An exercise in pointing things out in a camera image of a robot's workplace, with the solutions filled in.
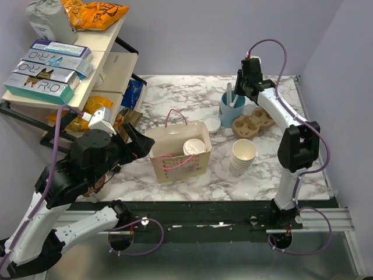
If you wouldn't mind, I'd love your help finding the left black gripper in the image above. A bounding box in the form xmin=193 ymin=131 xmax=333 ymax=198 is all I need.
xmin=89 ymin=122 xmax=155 ymax=184

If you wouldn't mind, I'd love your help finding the white sachet stick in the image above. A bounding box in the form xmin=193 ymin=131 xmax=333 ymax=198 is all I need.
xmin=230 ymin=95 xmax=238 ymax=107
xmin=226 ymin=83 xmax=233 ymax=107

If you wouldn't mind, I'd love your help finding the brown pink paper bag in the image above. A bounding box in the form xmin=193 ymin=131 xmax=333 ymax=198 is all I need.
xmin=145 ymin=109 xmax=213 ymax=183

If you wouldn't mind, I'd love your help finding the white plastic cup lid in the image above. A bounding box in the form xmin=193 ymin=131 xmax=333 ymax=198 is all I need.
xmin=183 ymin=138 xmax=206 ymax=156

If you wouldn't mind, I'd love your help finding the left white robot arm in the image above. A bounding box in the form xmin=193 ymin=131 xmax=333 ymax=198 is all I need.
xmin=1 ymin=122 xmax=155 ymax=279

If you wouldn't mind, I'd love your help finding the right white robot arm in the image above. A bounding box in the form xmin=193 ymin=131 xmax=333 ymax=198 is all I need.
xmin=235 ymin=58 xmax=320 ymax=229

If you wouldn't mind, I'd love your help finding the grey coffee bag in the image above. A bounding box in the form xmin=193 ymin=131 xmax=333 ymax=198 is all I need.
xmin=26 ymin=0 xmax=78 ymax=44

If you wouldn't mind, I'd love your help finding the brown snack bag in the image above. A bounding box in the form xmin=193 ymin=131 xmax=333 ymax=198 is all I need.
xmin=113 ymin=107 xmax=143 ymax=142

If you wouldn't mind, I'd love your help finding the light blue utensil cup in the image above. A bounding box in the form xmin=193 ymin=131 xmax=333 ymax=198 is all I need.
xmin=219 ymin=92 xmax=246 ymax=128

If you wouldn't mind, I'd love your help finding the stack of cardboard carriers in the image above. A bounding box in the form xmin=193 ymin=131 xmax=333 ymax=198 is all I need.
xmin=231 ymin=106 xmax=276 ymax=139

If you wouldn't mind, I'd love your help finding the white lid stack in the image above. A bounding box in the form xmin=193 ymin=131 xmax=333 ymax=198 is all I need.
xmin=202 ymin=115 xmax=221 ymax=134

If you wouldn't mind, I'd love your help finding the black beige shelf rack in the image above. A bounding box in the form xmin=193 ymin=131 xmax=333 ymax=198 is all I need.
xmin=1 ymin=18 xmax=147 ymax=148

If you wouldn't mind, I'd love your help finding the blue snack bag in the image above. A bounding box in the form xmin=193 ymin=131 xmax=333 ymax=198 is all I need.
xmin=121 ymin=79 xmax=144 ymax=110

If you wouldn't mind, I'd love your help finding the orange snack bag lower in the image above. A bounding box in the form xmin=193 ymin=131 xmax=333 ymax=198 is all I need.
xmin=45 ymin=96 xmax=113 ymax=132

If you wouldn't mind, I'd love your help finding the orange snack bag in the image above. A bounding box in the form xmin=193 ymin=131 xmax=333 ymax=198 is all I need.
xmin=45 ymin=96 xmax=113 ymax=132
xmin=62 ymin=0 xmax=129 ymax=31

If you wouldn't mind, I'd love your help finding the stack of paper cups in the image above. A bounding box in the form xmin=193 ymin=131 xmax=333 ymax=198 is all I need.
xmin=229 ymin=139 xmax=257 ymax=176

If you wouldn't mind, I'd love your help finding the teal R&O box front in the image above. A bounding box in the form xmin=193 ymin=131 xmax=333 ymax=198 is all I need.
xmin=4 ymin=73 xmax=74 ymax=105

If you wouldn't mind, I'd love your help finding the silver R&O box upper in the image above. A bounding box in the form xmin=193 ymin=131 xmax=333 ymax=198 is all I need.
xmin=22 ymin=49 xmax=94 ymax=79

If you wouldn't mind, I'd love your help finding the silver r&o box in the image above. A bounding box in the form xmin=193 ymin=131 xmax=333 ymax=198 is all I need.
xmin=22 ymin=49 xmax=94 ymax=79
xmin=12 ymin=61 xmax=81 ymax=90

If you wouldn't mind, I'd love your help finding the silver R&O box middle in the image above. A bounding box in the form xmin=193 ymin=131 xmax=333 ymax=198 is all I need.
xmin=12 ymin=61 xmax=81 ymax=90

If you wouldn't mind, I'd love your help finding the purple white box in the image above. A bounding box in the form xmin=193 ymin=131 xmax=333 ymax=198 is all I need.
xmin=30 ymin=39 xmax=93 ymax=62

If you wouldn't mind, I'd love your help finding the orange snack bag top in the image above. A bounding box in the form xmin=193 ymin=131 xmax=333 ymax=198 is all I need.
xmin=62 ymin=0 xmax=129 ymax=31

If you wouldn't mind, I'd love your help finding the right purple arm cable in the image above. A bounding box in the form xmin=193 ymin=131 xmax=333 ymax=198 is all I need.
xmin=247 ymin=39 xmax=332 ymax=205

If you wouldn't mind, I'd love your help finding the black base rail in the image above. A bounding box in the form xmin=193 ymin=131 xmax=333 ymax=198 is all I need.
xmin=96 ymin=198 xmax=304 ymax=244

